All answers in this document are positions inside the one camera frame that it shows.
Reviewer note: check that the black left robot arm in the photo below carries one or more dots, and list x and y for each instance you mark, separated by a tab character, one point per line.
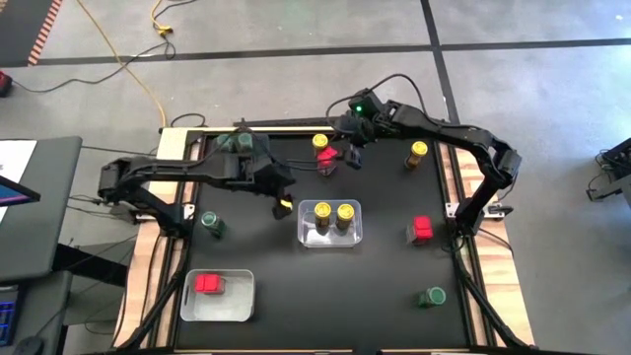
172	170

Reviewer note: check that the silver mounting plate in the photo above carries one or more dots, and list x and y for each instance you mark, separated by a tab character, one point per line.
452	209
187	211

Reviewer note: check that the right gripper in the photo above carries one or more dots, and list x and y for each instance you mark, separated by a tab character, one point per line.
365	120

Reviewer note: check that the wooden table board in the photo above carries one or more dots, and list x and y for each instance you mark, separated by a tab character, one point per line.
498	276

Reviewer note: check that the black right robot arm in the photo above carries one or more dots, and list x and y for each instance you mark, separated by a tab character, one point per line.
453	132

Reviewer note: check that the backlit keyboard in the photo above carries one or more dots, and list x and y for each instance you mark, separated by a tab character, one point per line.
7	315

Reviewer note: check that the red-lid smoked paprika tin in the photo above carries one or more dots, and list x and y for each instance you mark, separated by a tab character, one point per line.
423	229
325	159
208	285

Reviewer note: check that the grey side desk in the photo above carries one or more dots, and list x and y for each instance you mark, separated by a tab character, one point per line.
44	222

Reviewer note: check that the yellow-lid spice bottle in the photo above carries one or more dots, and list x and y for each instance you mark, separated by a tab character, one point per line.
323	211
320	141
419	148
345	212

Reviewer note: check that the white plastic bin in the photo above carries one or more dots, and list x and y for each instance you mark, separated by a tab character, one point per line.
231	301

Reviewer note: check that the black ribbed strip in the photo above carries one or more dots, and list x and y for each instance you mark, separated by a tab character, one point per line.
286	121

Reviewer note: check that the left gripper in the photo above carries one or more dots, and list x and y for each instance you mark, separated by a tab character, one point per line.
266	177

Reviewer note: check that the white paper sheet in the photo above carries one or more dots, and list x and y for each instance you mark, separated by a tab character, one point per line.
17	158

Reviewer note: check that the black orange-striped floor mat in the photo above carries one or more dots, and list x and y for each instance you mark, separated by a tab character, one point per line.
20	29

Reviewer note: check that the black clamp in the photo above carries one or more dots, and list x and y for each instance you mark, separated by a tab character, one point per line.
242	125

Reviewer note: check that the lit computer screen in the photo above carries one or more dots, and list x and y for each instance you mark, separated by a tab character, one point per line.
12	194

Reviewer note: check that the red device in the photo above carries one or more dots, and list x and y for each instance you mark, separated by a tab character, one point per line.
5	84

